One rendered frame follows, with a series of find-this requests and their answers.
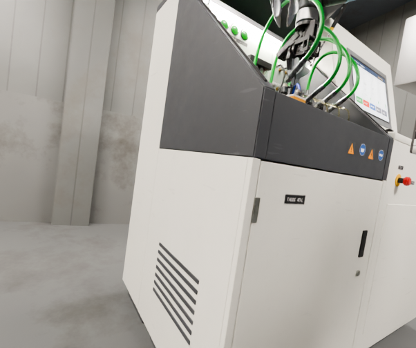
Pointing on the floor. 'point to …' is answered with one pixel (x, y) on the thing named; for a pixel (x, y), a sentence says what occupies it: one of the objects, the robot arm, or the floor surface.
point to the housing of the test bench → (149, 148)
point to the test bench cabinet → (202, 248)
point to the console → (389, 218)
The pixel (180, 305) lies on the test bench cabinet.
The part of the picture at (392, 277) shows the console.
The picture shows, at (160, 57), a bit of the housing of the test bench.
